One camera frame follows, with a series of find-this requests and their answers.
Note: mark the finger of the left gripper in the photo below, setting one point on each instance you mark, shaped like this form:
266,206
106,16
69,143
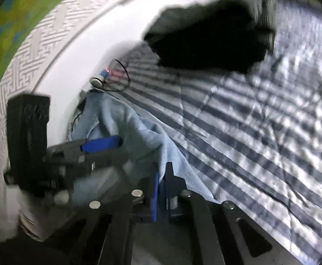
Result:
102,144
104,159

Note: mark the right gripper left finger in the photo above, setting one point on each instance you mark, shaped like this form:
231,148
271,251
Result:
154,196

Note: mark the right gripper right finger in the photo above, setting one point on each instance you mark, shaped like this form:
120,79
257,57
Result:
173,186

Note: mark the light blue denim jacket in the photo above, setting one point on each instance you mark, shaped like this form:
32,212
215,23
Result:
145,145

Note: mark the small white blue device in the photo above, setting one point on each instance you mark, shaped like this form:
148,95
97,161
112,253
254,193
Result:
99,80

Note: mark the blue white striped bedsheet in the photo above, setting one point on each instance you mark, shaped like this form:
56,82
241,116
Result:
255,139

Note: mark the dark folded garment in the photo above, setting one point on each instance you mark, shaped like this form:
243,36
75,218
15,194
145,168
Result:
228,35

